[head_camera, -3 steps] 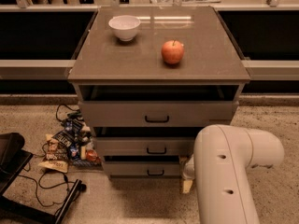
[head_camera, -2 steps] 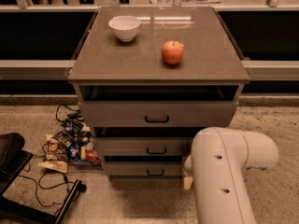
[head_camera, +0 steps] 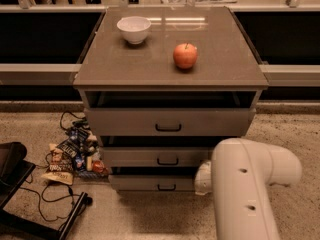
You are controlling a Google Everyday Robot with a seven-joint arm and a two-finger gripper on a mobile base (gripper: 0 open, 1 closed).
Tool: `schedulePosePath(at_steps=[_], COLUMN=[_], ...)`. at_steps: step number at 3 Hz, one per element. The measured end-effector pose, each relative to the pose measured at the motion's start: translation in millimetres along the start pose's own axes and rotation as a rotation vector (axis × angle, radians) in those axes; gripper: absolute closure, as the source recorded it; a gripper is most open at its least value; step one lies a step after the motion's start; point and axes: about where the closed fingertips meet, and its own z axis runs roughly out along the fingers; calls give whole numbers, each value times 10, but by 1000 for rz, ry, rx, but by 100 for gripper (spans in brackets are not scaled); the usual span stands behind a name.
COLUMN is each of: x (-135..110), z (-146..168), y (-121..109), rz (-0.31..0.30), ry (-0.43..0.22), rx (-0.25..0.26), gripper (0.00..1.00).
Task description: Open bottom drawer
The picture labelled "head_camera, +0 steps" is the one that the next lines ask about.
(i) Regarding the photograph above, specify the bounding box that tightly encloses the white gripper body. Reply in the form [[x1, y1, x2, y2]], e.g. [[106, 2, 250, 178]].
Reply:
[[194, 160, 212, 195]]

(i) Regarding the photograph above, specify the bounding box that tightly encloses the grey bottom drawer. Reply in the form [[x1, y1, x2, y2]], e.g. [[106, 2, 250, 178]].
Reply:
[[109, 175, 194, 192]]

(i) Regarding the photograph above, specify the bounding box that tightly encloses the grey drawer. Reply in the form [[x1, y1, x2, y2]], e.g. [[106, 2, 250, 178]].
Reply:
[[84, 108, 256, 136], [109, 175, 194, 192], [100, 147, 210, 167]]

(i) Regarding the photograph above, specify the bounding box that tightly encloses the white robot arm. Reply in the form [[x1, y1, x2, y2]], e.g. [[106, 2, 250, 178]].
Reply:
[[194, 138, 302, 240]]

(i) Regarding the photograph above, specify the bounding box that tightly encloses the grey middle drawer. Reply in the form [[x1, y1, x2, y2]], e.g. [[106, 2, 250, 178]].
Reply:
[[100, 147, 210, 167]]

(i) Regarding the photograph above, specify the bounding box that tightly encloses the grey drawer cabinet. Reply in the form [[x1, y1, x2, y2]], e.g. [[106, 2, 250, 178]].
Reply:
[[74, 7, 268, 183]]

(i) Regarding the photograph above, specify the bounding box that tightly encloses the grey top drawer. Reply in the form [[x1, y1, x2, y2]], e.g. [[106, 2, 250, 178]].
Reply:
[[84, 108, 256, 136]]

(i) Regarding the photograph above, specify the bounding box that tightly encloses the red apple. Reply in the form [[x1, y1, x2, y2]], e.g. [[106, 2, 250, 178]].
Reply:
[[173, 43, 198, 69]]

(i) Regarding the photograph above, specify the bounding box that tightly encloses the pile of snack packets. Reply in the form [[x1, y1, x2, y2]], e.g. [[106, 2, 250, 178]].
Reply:
[[42, 127, 109, 185]]

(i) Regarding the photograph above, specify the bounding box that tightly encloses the white ceramic bowl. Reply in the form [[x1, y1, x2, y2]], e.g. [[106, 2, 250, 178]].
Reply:
[[117, 16, 151, 44]]

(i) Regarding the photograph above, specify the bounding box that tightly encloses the black chair base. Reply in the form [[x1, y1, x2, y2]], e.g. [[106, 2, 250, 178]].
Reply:
[[0, 141, 93, 240]]

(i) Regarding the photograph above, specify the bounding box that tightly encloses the black cable on floor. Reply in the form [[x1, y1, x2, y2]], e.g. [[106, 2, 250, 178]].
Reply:
[[19, 111, 93, 224]]

